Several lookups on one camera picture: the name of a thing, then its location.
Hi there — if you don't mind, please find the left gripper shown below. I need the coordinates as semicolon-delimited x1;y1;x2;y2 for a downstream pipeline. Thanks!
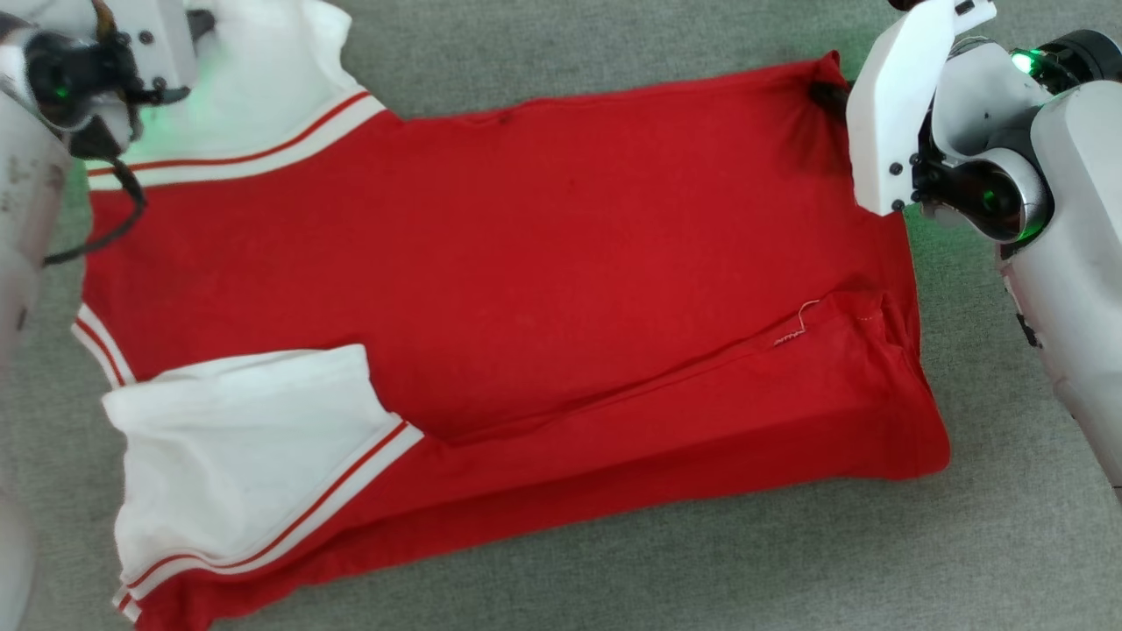
25;29;190;160

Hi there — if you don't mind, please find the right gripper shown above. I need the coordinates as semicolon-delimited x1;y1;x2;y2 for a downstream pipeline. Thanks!
805;37;1055;245

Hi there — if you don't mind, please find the red and white T-shirt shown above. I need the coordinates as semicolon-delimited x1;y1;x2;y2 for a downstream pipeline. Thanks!
70;0;953;631

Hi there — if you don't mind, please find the thin black cable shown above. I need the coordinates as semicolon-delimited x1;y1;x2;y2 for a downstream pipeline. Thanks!
42;156;148;267

